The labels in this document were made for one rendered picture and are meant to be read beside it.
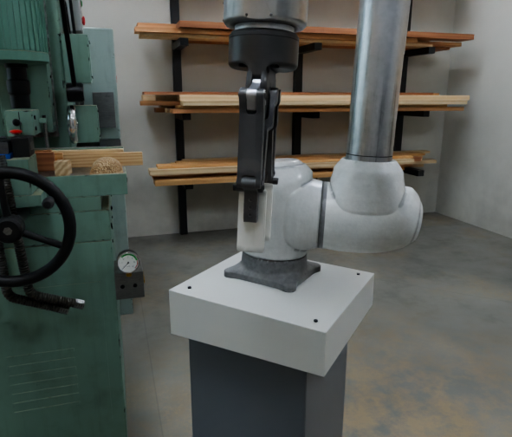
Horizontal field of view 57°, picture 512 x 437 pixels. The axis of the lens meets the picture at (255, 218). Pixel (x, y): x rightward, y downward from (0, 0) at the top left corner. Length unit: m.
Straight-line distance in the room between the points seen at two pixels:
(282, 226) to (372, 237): 0.19
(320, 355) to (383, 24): 0.65
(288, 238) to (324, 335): 0.25
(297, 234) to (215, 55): 2.99
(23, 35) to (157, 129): 2.47
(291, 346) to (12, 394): 0.94
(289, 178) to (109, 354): 0.82
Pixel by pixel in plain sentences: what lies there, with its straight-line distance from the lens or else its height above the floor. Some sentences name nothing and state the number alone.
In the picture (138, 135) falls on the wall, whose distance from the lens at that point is 3.82.
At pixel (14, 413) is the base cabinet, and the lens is 1.64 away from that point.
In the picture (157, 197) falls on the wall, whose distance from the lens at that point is 3.90.
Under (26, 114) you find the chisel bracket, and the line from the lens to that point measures 1.47.
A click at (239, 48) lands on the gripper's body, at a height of 1.15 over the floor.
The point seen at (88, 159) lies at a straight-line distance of 1.51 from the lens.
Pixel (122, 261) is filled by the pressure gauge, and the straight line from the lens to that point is 1.35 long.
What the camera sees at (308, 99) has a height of 1.09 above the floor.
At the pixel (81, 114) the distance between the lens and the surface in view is 1.66.
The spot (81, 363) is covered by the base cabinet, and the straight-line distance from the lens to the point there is 1.55.
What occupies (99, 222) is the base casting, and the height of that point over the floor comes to 0.77.
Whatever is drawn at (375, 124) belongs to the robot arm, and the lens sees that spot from 1.01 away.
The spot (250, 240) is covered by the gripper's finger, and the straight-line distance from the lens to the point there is 0.51.
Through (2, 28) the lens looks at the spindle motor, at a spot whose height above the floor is 1.28.
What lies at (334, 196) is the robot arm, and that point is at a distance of 1.02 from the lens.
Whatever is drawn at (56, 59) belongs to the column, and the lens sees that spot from 1.69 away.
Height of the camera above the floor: 1.10
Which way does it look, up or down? 14 degrees down
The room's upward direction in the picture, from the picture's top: straight up
